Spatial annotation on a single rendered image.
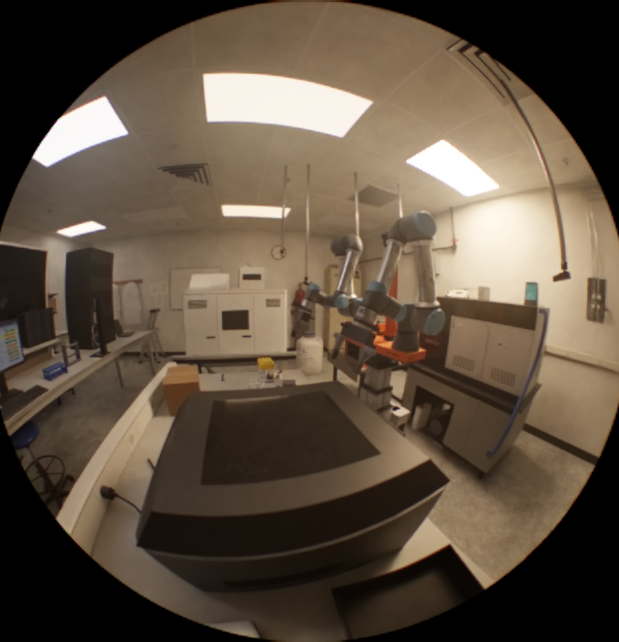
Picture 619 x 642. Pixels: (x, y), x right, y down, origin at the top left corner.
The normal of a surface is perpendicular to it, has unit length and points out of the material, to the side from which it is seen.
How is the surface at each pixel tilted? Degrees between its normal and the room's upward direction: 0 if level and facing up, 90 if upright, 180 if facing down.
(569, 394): 90
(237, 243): 90
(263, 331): 90
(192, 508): 0
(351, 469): 0
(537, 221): 90
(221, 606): 0
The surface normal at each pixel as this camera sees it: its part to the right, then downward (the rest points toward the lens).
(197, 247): 0.30, 0.14
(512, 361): -0.95, 0.03
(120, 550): 0.02, -0.99
